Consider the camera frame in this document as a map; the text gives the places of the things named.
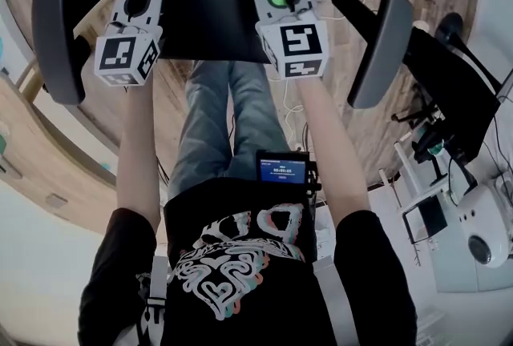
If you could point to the person's black printed t-shirt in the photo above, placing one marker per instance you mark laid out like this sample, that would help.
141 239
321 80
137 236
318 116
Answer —
360 276

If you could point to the black device with blue screen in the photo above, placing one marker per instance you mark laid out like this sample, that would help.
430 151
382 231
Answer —
282 170

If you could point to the person's blue jeans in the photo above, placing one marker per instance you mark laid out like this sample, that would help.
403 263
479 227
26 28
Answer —
208 128

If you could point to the black mesh office chair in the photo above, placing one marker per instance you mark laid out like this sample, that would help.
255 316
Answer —
200 16

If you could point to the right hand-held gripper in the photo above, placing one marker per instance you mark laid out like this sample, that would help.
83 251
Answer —
298 44

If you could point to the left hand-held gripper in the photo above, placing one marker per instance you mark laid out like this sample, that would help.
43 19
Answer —
120 56

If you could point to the wooden table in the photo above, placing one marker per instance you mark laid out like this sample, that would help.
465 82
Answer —
48 160

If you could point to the person's right forearm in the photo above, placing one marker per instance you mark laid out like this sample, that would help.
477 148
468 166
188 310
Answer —
332 148

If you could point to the white framed black screen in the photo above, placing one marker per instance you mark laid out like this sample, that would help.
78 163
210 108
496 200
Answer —
431 218

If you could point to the person's left forearm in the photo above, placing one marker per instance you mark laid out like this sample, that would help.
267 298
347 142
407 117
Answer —
138 156

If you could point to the black flat panel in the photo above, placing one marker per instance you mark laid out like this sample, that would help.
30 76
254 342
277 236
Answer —
449 84

